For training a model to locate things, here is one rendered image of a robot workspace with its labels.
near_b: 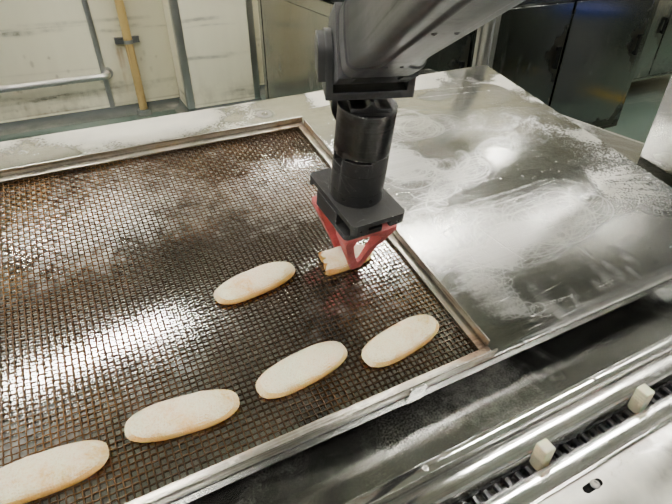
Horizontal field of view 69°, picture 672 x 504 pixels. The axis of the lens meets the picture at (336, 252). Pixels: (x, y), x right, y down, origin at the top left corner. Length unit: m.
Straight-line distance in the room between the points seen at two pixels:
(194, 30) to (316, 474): 3.38
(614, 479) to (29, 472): 0.49
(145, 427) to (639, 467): 0.44
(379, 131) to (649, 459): 0.39
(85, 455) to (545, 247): 0.57
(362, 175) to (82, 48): 3.52
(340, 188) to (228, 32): 3.29
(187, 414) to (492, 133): 0.68
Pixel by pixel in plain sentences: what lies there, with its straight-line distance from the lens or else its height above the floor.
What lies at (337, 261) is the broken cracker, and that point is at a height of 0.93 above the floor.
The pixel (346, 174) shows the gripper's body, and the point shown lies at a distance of 0.49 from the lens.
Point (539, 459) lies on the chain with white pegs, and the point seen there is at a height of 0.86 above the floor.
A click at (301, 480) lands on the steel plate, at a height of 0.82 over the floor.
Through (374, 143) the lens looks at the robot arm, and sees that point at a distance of 0.47.
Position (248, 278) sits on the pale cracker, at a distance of 0.56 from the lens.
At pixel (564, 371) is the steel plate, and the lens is 0.66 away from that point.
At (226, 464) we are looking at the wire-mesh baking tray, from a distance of 0.46.
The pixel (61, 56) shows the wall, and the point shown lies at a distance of 3.94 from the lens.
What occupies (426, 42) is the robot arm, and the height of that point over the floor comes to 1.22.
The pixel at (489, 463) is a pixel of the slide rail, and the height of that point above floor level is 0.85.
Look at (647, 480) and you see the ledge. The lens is 0.55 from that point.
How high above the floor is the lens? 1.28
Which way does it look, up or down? 36 degrees down
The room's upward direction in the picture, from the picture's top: straight up
